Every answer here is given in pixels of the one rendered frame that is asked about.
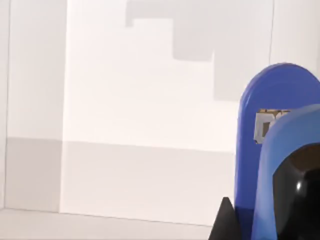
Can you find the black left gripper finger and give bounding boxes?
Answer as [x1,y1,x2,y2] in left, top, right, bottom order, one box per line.
[207,196,237,240]

